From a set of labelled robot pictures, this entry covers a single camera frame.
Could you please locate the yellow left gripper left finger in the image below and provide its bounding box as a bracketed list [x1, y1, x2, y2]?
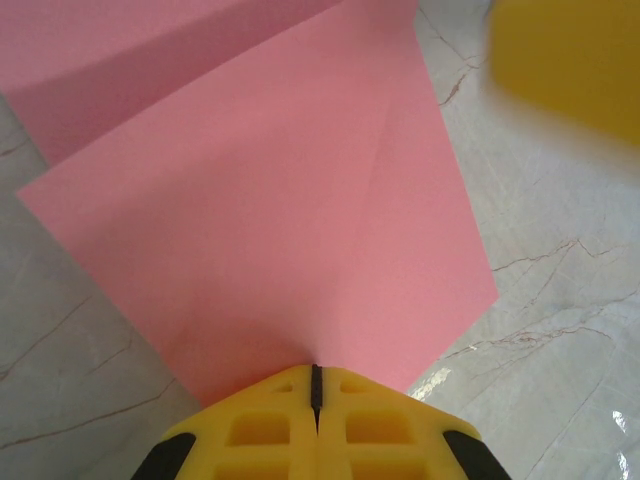
[132, 364, 321, 480]

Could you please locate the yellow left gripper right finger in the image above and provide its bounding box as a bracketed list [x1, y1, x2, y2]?
[319, 367, 511, 480]

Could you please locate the pink cloth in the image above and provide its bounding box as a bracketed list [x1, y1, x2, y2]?
[0, 0, 501, 409]

